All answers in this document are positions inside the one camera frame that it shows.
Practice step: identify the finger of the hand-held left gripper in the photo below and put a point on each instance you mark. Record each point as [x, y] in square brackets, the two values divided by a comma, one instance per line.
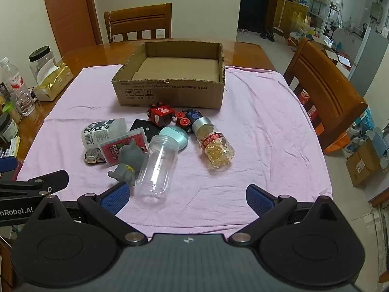
[48, 181]
[7, 164]

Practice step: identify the wooden door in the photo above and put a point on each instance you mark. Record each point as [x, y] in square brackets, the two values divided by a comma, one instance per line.
[70, 21]

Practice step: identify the red packages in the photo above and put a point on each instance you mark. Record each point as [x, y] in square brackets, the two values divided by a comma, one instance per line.
[308, 103]

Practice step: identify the grey cat toy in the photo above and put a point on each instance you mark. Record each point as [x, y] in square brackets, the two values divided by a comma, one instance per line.
[130, 158]

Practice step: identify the gold tissue pack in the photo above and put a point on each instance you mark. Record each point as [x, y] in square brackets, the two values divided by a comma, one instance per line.
[54, 80]

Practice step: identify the cardboard box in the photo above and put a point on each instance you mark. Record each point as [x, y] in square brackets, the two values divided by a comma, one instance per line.
[170, 94]
[361, 164]

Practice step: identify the teal round case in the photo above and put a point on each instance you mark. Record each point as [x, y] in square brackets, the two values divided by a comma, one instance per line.
[176, 137]

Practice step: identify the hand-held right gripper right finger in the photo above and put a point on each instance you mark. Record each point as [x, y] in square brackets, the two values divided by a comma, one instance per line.
[259, 200]

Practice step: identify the round metal tin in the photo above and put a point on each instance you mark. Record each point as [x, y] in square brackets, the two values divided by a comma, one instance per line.
[92, 157]

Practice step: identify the blue toy train car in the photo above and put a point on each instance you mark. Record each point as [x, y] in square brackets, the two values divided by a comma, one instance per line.
[193, 115]

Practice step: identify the cardboard box on floor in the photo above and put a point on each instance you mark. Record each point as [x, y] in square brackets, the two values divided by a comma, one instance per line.
[361, 164]

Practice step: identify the clear plastic jar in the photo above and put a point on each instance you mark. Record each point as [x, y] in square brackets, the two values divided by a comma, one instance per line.
[156, 170]

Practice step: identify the wooden cabinet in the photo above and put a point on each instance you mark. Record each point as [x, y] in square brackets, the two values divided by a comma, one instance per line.
[288, 13]

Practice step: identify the black flat case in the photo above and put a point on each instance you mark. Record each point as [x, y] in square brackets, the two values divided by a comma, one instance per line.
[141, 126]

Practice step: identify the clear water bottle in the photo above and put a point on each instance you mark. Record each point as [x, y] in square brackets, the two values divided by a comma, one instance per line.
[18, 88]

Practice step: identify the dark jar with grey lid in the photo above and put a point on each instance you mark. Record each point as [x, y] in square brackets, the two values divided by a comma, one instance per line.
[6, 127]

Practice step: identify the yellow plastic bags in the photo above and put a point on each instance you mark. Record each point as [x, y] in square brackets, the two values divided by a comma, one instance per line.
[299, 21]

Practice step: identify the pink cloth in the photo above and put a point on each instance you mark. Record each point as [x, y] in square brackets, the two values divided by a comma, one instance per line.
[273, 133]

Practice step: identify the wooden chair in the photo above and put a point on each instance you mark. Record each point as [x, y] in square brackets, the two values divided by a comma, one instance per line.
[136, 15]
[322, 82]

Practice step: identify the red toy train car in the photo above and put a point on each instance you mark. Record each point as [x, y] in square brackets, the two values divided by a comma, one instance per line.
[159, 114]

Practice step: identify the clear jar with black lid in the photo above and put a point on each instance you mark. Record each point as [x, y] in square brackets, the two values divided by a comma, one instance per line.
[41, 57]

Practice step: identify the small bottle with green lid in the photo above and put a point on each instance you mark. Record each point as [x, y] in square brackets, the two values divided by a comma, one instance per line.
[9, 109]

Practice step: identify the grey refrigerator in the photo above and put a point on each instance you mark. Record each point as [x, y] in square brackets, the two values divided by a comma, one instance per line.
[370, 57]

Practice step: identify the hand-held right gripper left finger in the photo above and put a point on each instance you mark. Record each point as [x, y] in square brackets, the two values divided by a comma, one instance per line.
[114, 197]

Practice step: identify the packet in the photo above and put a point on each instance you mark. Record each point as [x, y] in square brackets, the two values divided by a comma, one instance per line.
[217, 149]

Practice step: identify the red card case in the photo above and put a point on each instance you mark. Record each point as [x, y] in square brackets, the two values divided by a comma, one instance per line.
[111, 150]

